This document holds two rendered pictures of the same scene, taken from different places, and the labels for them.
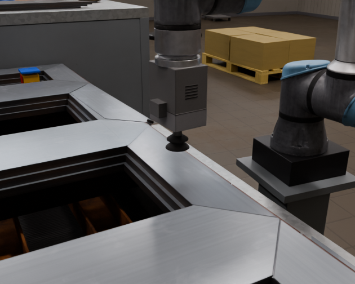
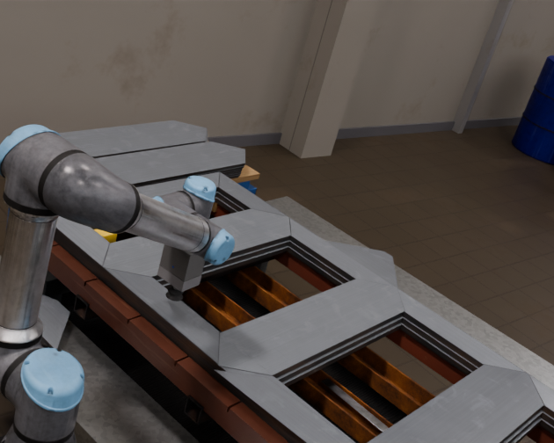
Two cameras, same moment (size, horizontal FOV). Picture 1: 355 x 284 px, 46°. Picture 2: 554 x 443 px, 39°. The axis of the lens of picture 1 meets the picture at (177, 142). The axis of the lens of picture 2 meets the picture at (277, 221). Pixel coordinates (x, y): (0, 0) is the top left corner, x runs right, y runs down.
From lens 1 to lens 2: 2.43 m
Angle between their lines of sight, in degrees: 126
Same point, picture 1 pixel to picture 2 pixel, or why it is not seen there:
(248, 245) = (120, 255)
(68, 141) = (270, 338)
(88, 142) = (253, 337)
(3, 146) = (311, 331)
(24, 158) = (282, 318)
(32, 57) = not seen: outside the picture
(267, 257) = (111, 250)
